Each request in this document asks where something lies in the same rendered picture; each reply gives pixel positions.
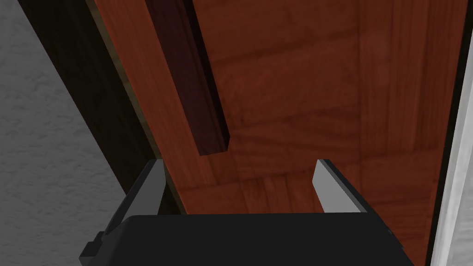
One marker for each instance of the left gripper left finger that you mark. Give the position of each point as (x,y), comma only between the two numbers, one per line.
(146,194)

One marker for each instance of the red-brown wooden cupboard door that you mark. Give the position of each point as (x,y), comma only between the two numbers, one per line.
(314,92)

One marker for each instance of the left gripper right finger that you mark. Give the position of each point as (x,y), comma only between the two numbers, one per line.
(334,192)

